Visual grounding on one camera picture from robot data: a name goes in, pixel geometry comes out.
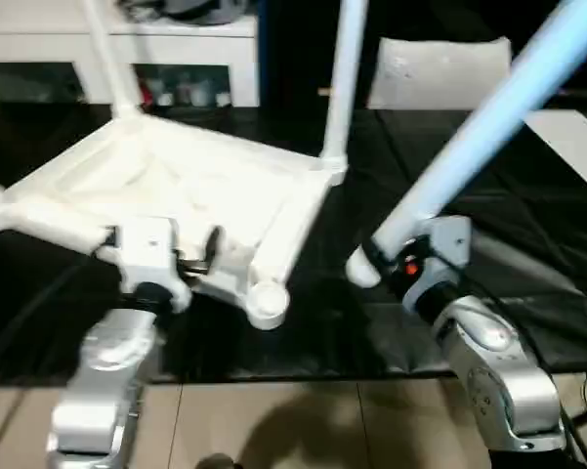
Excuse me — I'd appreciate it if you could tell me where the white glass-door cabinet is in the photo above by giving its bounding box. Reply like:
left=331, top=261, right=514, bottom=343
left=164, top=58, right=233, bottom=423
left=0, top=13, right=262, bottom=108

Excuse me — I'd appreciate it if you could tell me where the white flat board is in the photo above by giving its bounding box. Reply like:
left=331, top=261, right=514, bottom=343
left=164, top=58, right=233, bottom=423
left=525, top=108, right=587, bottom=197

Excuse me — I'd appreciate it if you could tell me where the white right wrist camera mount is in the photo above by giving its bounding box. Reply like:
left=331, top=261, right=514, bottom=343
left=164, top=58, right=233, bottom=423
left=400, top=216, right=474, bottom=315

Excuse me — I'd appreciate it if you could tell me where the black tall cabinet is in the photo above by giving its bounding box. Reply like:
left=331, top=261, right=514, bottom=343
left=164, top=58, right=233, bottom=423
left=258, top=0, right=383, bottom=111

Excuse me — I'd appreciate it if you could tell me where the black tripod leg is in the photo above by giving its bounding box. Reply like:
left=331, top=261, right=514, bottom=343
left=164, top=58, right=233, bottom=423
left=0, top=389, right=24, bottom=454

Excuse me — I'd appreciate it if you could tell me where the grey bag black handle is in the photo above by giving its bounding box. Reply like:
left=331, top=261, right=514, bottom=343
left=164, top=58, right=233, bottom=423
left=164, top=0, right=256, bottom=24

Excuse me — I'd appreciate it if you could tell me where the black work mat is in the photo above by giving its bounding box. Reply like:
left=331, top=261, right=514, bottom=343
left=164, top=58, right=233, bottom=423
left=0, top=100, right=587, bottom=387

